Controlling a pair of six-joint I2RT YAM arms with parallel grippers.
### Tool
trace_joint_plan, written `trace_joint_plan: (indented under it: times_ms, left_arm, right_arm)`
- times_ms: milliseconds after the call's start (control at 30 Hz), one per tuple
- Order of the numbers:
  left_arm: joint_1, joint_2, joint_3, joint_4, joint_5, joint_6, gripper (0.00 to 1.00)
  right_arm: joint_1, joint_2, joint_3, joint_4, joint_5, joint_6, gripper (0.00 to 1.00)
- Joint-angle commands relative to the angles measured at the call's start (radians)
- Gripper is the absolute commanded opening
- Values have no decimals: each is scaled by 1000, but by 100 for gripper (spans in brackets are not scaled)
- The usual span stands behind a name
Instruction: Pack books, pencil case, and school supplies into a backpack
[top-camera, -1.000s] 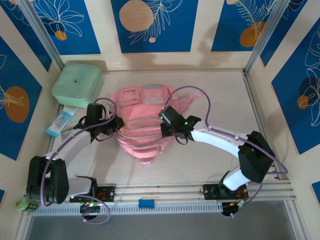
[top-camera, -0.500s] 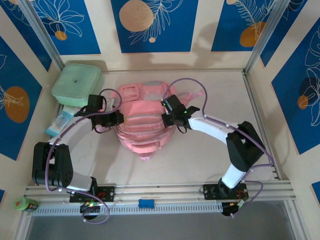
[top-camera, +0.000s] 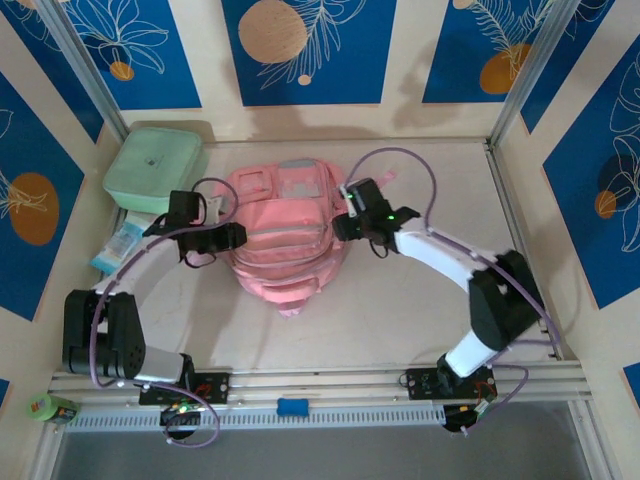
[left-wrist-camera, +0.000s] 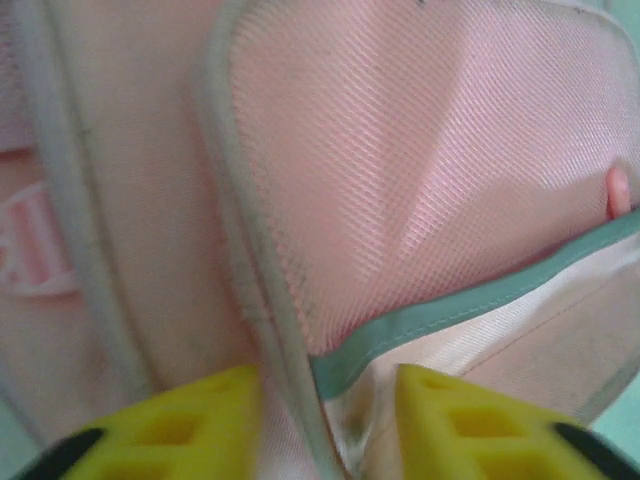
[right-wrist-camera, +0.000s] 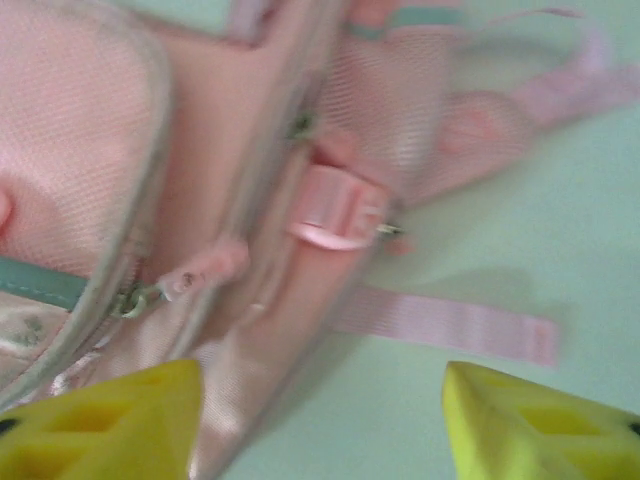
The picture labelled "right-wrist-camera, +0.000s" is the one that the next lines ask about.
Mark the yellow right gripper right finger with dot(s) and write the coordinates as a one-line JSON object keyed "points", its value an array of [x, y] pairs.
{"points": [[540, 435]]}

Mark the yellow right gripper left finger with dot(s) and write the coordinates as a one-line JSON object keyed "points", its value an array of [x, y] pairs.
{"points": [[110, 430]]}

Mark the pink backpack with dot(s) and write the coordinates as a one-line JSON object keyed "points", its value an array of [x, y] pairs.
{"points": [[200, 150]]}

